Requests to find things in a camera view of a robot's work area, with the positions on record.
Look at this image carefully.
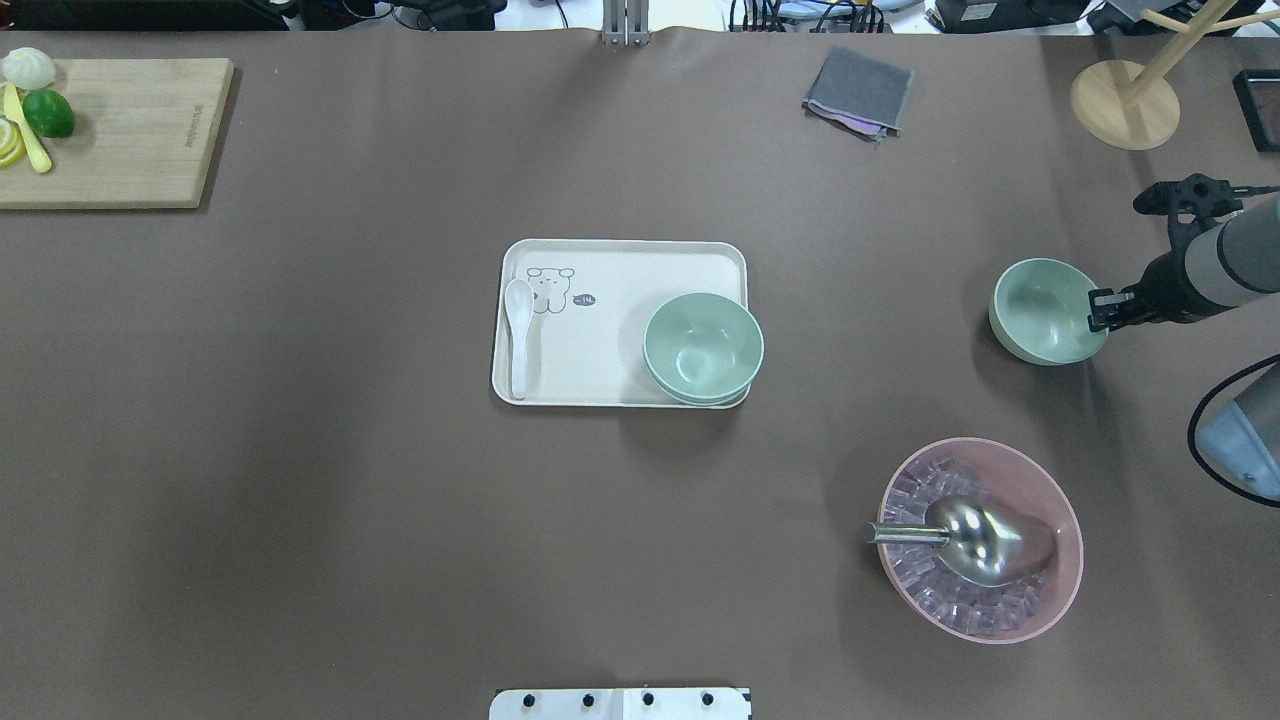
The white ceramic spoon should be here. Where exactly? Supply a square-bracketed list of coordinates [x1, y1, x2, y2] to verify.
[503, 277, 535, 400]

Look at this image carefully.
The pink bowl with ice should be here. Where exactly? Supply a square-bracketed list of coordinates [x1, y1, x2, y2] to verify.
[865, 437, 1084, 644]

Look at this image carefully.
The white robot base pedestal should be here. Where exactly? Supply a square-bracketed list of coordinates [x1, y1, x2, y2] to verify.
[488, 685, 753, 719]

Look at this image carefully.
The black tray with glass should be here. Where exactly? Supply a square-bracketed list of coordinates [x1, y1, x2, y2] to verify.
[1233, 69, 1279, 152]

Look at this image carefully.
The green lime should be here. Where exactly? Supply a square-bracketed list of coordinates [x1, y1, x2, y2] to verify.
[20, 88, 76, 138]

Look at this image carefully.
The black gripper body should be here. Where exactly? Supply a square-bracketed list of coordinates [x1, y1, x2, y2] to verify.
[1125, 251, 1201, 325]

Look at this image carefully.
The aluminium frame post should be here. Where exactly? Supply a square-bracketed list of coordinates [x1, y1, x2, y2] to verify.
[600, 0, 650, 47]

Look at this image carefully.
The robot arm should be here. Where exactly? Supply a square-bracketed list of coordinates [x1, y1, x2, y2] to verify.
[1088, 196, 1279, 509]

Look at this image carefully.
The lemon slice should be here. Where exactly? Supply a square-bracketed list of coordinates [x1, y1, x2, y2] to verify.
[0, 117, 26, 167]

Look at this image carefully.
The white garlic bun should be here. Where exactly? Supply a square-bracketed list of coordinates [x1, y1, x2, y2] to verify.
[1, 47, 58, 91]

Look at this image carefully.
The green bowl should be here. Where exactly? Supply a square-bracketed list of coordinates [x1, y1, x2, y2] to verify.
[988, 258, 1108, 366]
[652, 375, 753, 407]
[643, 293, 765, 392]

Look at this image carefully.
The metal scoop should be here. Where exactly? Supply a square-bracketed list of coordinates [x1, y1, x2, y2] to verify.
[863, 496, 1057, 587]

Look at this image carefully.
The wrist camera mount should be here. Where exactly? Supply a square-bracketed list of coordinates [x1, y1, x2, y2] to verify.
[1132, 173, 1254, 251]

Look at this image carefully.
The yellow plastic knife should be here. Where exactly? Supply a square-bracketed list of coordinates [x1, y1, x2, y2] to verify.
[3, 82, 52, 174]

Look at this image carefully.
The beige serving tray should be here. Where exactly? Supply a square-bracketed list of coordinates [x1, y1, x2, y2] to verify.
[492, 238, 749, 409]

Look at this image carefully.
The wooden mug tree stand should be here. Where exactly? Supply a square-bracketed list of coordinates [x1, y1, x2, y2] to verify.
[1070, 1, 1279, 151]

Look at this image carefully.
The wooden cutting board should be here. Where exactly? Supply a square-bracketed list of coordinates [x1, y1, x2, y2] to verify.
[1, 58, 234, 210]

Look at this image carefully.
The grey folded cloth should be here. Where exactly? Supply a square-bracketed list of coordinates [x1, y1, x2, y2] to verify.
[803, 47, 915, 141]

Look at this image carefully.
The green bowl on tray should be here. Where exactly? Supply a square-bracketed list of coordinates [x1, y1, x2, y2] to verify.
[652, 375, 753, 407]

